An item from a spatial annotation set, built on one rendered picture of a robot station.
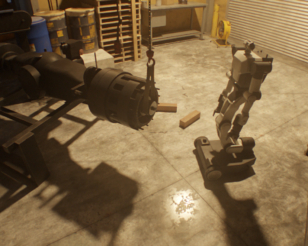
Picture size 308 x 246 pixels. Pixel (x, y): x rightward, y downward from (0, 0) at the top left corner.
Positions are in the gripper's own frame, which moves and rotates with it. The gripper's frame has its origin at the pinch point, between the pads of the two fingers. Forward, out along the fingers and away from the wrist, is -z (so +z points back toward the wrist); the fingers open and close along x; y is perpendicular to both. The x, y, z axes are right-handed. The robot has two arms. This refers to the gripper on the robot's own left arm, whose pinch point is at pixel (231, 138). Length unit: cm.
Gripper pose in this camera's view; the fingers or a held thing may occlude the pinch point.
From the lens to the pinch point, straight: 241.9
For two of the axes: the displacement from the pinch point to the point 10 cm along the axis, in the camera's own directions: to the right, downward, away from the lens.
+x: -9.8, -1.1, -1.9
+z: 2.0, -8.1, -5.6
